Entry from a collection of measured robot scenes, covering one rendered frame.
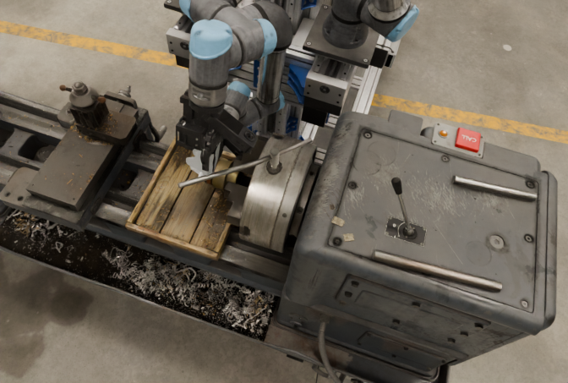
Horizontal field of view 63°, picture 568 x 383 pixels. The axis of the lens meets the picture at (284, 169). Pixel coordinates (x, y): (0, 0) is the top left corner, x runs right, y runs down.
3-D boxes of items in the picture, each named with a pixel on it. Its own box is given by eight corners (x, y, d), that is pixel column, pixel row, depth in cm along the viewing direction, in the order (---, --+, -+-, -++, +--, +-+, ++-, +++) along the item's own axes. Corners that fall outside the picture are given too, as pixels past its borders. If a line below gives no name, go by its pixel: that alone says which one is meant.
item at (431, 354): (413, 295, 228) (494, 221, 154) (395, 397, 204) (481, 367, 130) (298, 256, 234) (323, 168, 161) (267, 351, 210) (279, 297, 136)
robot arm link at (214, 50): (245, 30, 84) (210, 41, 79) (239, 82, 91) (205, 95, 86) (216, 13, 87) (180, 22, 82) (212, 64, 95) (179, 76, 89)
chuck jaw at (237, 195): (265, 192, 127) (250, 226, 119) (264, 202, 130) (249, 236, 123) (227, 179, 128) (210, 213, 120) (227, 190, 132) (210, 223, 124)
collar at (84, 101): (102, 91, 139) (100, 84, 137) (89, 111, 135) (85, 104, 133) (79, 84, 140) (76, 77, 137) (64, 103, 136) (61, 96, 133)
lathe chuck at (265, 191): (302, 170, 150) (309, 120, 122) (270, 260, 138) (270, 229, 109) (275, 161, 151) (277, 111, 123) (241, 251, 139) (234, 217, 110)
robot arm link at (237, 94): (252, 100, 153) (253, 83, 145) (240, 125, 147) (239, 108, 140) (230, 93, 153) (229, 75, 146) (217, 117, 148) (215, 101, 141)
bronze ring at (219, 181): (243, 157, 130) (213, 148, 131) (232, 184, 125) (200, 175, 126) (246, 174, 138) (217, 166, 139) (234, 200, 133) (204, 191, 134)
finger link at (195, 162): (188, 171, 107) (189, 139, 101) (212, 178, 107) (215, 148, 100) (182, 179, 105) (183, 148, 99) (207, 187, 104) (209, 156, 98)
